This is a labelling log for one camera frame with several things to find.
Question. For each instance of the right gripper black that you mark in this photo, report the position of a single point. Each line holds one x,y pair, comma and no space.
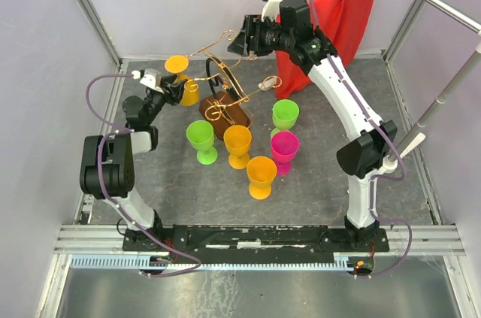
253,27

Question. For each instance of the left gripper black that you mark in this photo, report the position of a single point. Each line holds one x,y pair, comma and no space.
176,92

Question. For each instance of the orange wine glass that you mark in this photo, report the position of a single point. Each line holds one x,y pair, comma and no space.
261,172
237,141
177,64

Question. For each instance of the gold wine glass rack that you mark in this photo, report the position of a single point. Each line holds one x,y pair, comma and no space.
226,89

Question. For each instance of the green wine glass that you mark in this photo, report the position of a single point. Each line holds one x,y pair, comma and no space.
284,115
200,135

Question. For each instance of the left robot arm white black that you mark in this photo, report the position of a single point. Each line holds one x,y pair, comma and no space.
107,170

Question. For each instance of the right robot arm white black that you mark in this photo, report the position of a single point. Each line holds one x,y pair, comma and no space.
285,25

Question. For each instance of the magenta wine glass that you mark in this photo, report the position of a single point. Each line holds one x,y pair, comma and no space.
284,147

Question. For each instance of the orange wine glass front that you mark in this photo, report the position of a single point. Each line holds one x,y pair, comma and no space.
261,172

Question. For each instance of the red cloth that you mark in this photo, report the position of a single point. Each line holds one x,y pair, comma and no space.
344,22

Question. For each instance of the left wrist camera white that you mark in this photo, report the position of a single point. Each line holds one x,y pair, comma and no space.
149,78

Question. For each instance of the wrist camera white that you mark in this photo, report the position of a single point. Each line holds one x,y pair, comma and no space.
149,78
271,10

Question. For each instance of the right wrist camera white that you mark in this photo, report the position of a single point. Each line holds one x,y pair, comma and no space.
271,10

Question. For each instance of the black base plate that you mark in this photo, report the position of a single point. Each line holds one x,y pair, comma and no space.
272,244

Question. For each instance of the metal clothes rail stand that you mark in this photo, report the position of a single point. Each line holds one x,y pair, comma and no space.
435,58

